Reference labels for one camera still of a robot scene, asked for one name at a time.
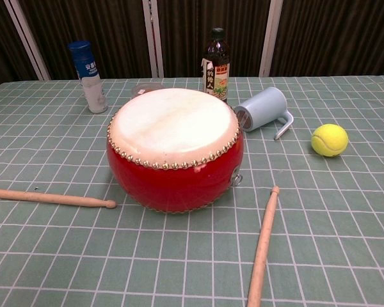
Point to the yellow tennis ball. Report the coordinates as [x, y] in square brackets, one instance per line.
[329, 140]

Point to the green checked tablecloth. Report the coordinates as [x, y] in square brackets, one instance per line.
[179, 256]

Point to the wooden drumstick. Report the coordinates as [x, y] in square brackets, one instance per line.
[51, 198]
[264, 243]

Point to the red Chinese drum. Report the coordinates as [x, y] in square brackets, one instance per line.
[176, 128]

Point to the light blue plastic mug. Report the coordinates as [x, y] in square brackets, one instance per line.
[265, 105]

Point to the white bottle with blue cap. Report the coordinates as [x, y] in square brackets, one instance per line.
[91, 80]

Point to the dark sauce bottle with label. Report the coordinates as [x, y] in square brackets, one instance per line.
[216, 64]

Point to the white frame post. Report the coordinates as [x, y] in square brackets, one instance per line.
[28, 41]
[153, 38]
[270, 41]

